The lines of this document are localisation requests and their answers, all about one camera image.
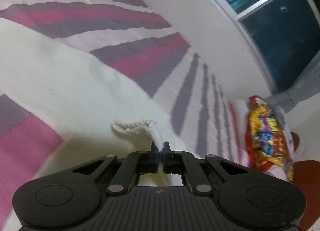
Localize grey blue curtain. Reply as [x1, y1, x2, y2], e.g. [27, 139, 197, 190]
[266, 51, 320, 113]

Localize striped pink purple bedspread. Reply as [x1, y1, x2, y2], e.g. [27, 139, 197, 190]
[1, 0, 248, 230]

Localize colourful red yellow bag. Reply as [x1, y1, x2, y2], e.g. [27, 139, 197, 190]
[245, 95, 293, 182]

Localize white knit sweater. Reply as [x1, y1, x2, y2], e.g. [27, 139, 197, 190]
[1, 19, 194, 191]

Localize window with aluminium frame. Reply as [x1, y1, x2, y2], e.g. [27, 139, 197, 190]
[212, 0, 319, 93]

